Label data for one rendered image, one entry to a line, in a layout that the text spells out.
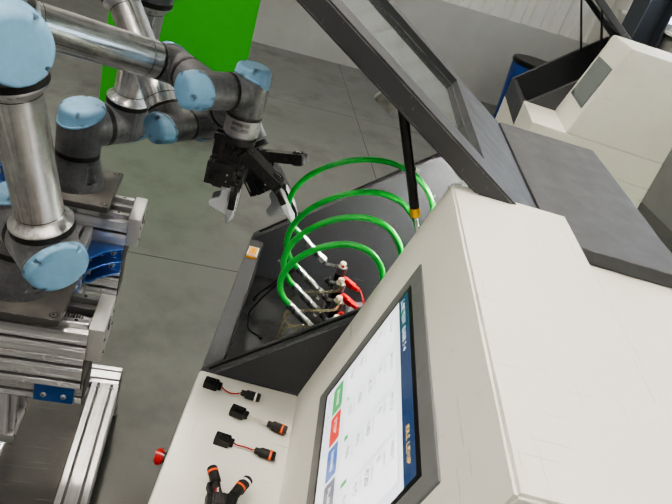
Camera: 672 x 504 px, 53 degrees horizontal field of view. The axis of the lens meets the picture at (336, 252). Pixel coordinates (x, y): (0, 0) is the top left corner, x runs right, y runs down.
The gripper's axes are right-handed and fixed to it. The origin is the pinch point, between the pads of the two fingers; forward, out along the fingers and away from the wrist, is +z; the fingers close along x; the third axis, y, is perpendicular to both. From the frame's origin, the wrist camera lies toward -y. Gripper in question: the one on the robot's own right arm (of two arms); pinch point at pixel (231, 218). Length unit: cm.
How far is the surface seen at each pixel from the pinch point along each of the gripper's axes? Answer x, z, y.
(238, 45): -336, 50, 55
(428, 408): 71, -21, -36
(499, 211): 30, -32, -47
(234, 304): -7.4, 28.2, -5.1
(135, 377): -73, 123, 30
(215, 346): 10.8, 28.2, -4.3
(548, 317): 61, -32, -49
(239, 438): 39.6, 25.2, -15.2
